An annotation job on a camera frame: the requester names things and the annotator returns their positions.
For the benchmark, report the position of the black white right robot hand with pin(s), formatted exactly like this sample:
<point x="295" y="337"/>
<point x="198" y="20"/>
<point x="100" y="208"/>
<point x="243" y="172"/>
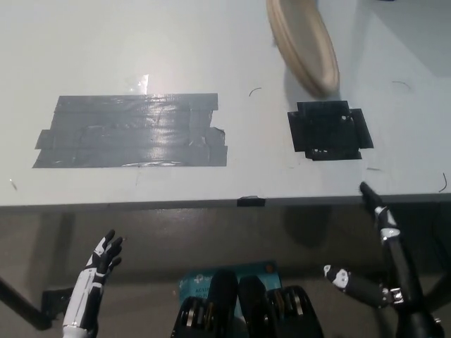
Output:
<point x="400" y="260"/>

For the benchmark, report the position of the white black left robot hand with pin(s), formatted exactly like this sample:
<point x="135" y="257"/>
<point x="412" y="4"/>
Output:
<point x="86" y="288"/>

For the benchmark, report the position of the beige plastic plate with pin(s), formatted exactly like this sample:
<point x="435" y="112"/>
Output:
<point x="303" y="45"/>

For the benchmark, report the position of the black table leg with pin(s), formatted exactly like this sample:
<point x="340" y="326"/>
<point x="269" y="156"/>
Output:
<point x="21" y="304"/>
<point x="438" y="287"/>

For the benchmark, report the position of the black tape patch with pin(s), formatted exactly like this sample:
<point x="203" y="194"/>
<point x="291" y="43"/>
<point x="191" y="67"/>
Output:
<point x="329" y="132"/>

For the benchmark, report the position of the small black tape strip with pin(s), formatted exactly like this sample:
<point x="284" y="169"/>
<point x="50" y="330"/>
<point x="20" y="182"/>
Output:
<point x="251" y="201"/>

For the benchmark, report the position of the clear tape piece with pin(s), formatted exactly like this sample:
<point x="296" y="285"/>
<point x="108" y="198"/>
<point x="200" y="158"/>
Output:
<point x="137" y="84"/>

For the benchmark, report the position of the black floor bracket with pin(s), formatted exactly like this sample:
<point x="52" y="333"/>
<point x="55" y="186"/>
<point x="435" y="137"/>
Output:
<point x="58" y="299"/>

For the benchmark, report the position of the grey duct tape patch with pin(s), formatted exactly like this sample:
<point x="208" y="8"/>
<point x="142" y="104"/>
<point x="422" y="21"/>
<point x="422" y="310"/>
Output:
<point x="134" y="132"/>

